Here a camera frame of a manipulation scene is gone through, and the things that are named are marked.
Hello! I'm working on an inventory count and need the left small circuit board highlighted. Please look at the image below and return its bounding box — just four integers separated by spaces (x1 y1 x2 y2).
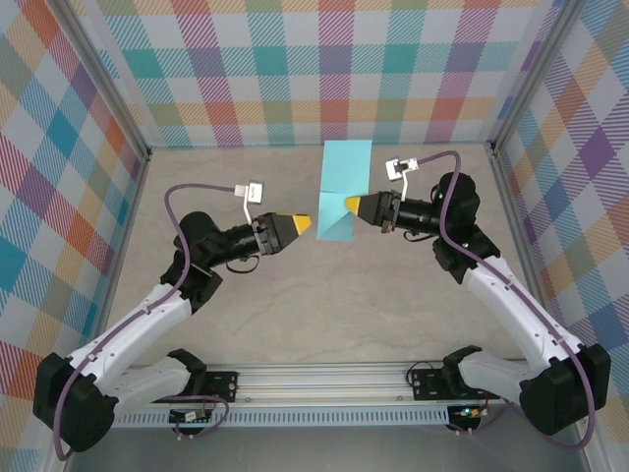
169 409 212 424

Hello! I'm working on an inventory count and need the perforated metal cable tray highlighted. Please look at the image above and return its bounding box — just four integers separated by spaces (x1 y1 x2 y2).
112 410 451 428

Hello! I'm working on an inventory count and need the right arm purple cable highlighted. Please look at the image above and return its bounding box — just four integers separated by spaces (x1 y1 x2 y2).
417 150 599 451

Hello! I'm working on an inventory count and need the left gripper thin black cable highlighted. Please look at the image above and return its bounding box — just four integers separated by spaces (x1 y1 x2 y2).
225 254 260 274

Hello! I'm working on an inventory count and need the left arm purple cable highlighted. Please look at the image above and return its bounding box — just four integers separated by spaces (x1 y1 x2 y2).
54 182 238 461

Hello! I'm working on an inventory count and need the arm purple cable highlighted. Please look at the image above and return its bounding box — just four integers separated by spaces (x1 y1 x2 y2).
417 150 599 451
54 182 238 461

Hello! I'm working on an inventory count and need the aluminium frame post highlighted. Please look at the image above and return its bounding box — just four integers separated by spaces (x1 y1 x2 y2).
57 0 152 159
490 0 581 148

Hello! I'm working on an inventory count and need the grey metal sheet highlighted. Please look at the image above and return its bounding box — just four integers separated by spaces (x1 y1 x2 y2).
112 425 542 472

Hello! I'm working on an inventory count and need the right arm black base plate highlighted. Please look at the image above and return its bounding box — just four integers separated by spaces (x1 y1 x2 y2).
411 368 456 402

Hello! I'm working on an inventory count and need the light blue paper sheet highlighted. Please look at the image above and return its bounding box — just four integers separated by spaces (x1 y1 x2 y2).
315 141 373 242

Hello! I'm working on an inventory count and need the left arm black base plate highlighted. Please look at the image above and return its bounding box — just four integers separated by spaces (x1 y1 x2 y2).
196 371 240 404

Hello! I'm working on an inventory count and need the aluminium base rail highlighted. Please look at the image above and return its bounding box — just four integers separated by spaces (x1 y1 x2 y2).
112 361 527 407

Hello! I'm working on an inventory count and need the aluminium side rail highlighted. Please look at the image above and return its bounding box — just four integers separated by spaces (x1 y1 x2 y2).
90 147 152 345
488 142 554 345

